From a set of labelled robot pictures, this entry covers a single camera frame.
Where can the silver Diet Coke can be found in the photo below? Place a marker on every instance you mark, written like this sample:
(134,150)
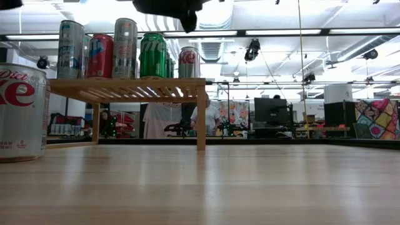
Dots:
(22,125)
(189,65)

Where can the Celsius Tropical Vibe can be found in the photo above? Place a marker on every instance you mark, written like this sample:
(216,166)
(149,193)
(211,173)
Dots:
(125,53)

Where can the orange Fanta can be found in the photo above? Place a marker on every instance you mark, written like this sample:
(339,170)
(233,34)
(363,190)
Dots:
(100,59)

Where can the black background robot arm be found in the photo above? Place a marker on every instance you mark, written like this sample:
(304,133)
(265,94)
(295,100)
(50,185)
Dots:
(229,127)
(178,128)

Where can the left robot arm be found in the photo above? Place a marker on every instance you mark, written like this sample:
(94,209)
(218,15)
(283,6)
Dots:
(9,3)

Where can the wooden slatted shelf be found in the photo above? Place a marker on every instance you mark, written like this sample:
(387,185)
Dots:
(125,82)

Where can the black metal stand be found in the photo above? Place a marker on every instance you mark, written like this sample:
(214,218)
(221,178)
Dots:
(228,90)

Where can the black framed linear light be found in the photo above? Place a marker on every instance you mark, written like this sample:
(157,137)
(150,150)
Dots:
(281,32)

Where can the white board panel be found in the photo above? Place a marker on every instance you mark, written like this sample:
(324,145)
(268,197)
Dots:
(161,120)

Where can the red parts bins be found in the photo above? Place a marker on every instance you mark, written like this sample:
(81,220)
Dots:
(126,120)

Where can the floral patterned cloth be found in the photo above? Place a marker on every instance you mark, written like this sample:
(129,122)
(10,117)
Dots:
(239,112)

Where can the black computer monitor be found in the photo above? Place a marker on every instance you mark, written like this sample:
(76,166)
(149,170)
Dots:
(270,110)

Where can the cardboard box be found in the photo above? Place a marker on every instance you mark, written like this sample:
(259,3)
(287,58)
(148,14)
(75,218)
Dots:
(310,118)

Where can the black partition panel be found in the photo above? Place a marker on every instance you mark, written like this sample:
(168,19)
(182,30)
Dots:
(336,115)

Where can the colourful patchwork quilt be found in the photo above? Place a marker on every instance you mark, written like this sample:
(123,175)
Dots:
(379,120)

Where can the black table frame rail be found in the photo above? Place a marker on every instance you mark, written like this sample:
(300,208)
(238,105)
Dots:
(281,141)

